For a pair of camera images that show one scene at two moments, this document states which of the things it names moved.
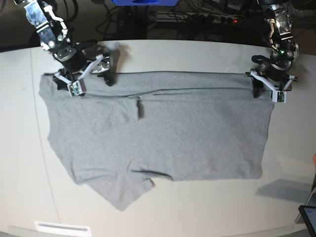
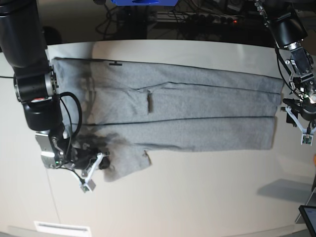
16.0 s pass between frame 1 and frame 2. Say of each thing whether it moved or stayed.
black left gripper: moved
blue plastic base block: stayed
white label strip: stayed
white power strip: stayed
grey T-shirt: moved
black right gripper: moved
